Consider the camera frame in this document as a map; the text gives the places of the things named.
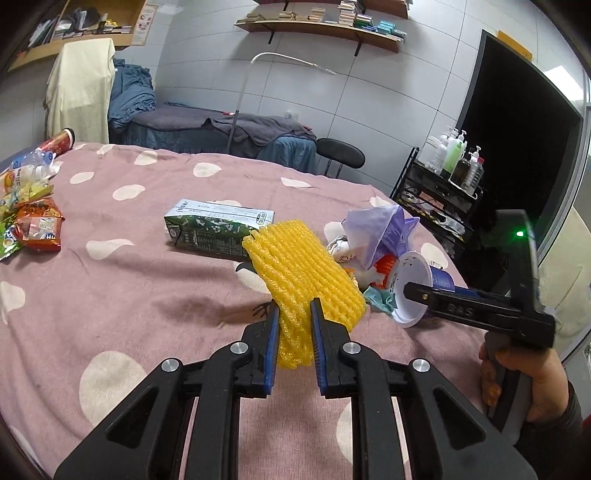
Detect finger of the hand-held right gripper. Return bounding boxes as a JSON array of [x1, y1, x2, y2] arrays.
[[404, 281, 445, 315], [455, 286, 511, 305]]

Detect green milk carton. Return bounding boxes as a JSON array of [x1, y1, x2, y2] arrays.
[[164, 198, 275, 260]]

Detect dark brown bottle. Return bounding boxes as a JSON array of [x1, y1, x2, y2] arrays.
[[450, 150, 472, 188]]

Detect wooden wall shelf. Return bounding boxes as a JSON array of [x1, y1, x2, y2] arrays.
[[235, 18, 405, 57]]

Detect purple plastic wrapper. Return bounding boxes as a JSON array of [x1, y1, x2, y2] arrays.
[[346, 205, 421, 271]]

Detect person's right hand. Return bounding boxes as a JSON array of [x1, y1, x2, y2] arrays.
[[478, 342, 572, 424]]

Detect yellow sign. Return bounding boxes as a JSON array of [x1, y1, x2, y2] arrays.
[[496, 30, 534, 61]]

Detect yellow-green snack packet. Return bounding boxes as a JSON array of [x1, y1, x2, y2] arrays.
[[0, 181, 55, 219]]

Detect green pump bottle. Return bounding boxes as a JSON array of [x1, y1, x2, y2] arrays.
[[441, 130, 465, 181]]

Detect green snack packet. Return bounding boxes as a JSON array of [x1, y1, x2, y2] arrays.
[[0, 220, 24, 262]]

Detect wooden wall cabinet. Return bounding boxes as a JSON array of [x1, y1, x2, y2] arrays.
[[6, 0, 149, 73]]

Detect clear bottle with red cap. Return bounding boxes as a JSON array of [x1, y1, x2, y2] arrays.
[[462, 146, 485, 195]]

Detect orange foam fruit net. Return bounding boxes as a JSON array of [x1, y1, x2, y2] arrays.
[[373, 255, 399, 283]]

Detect clear plastic bottle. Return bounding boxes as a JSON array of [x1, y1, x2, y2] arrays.
[[8, 149, 62, 182]]

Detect blue massage bed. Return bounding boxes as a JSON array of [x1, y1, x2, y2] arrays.
[[111, 104, 320, 175]]

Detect person's right forearm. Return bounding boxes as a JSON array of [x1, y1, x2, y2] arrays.
[[524, 382, 588, 480]]

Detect white tissue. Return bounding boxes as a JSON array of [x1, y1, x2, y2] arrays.
[[355, 269, 385, 288]]

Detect teal face mask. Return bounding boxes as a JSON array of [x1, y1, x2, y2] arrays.
[[362, 285, 401, 315]]

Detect pile of blue bedding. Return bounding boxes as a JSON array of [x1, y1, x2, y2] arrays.
[[108, 58, 158, 131]]

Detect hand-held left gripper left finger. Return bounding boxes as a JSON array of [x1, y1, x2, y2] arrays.
[[53, 300, 282, 480]]

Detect pink polka dot blanket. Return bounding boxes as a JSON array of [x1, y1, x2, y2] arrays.
[[0, 142, 490, 480]]

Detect cream cloth on chair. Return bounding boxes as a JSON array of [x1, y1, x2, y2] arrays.
[[44, 38, 116, 145]]

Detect red instant noodle cup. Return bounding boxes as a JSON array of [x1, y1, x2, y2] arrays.
[[38, 128, 76, 156]]

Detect white floor lamp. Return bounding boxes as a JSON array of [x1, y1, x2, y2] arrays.
[[227, 51, 338, 154]]

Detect black stool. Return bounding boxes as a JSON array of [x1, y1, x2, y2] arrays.
[[316, 137, 366, 179]]

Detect grey blanket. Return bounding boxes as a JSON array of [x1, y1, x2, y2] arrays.
[[133, 103, 318, 160]]

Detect white and blue paper cup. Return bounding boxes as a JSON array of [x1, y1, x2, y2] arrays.
[[390, 251, 476, 328]]

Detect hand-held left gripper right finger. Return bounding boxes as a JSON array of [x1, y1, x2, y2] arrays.
[[310, 298, 539, 480]]

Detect stacks of books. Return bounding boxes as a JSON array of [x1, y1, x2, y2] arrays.
[[245, 0, 407, 40]]

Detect orange snack packet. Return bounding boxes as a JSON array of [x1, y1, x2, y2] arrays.
[[15, 196, 64, 253]]

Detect black metal cart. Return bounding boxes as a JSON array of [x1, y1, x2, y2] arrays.
[[390, 146, 485, 246]]

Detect yellow foam fruit net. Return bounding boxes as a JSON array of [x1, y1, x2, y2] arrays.
[[242, 220, 366, 370]]

